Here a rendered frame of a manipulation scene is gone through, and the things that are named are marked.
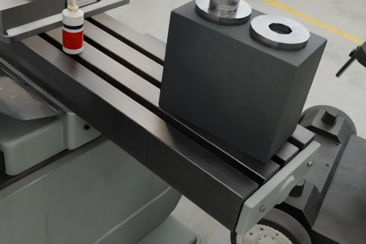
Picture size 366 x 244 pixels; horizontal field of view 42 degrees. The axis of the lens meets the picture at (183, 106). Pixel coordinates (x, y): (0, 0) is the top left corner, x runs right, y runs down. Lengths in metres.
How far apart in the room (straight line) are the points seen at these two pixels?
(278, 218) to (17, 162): 0.60
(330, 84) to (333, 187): 1.64
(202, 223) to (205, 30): 1.26
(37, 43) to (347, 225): 0.84
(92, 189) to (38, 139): 0.28
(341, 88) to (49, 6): 2.17
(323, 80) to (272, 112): 2.25
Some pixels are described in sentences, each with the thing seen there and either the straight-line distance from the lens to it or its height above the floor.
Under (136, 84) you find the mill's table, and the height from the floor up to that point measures 0.93.
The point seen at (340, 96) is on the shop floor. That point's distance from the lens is 2.87.
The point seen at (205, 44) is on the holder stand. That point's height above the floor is 1.09.
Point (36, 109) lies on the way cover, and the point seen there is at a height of 0.87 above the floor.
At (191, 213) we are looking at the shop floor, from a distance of 1.93.
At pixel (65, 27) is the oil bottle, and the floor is 0.99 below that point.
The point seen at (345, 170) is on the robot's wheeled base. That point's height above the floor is 0.57.
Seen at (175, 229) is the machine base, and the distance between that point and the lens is 1.61.
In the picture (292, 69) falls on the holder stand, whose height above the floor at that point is 1.11.
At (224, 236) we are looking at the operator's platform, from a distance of 1.36.
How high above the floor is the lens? 1.44
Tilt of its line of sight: 36 degrees down
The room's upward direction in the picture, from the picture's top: 10 degrees clockwise
